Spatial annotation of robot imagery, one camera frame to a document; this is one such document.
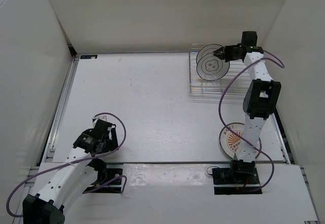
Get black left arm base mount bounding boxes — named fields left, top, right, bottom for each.
left=84, top=164, right=125, bottom=194

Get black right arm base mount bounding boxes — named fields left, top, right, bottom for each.
left=206, top=160, right=262, bottom=195

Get aluminium table edge rail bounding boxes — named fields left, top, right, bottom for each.
left=37, top=56, right=79, bottom=166

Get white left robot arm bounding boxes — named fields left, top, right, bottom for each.
left=22, top=119, right=118, bottom=223

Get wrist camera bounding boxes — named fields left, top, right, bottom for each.
left=92, top=115, right=112, bottom=130
left=241, top=31, right=257, bottom=46

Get orange sunburst plate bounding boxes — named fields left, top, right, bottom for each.
left=218, top=121, right=262, bottom=159

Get white plate flower outline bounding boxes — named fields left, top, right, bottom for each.
left=197, top=54, right=230, bottom=81
left=196, top=43, right=224, bottom=63

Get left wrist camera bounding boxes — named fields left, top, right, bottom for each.
left=92, top=115, right=112, bottom=130

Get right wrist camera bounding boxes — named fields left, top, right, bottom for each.
left=241, top=31, right=257, bottom=46

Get clear acrylic dish rack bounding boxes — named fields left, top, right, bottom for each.
left=189, top=44, right=245, bottom=102

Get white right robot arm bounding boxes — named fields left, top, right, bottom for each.
left=212, top=44, right=281, bottom=185

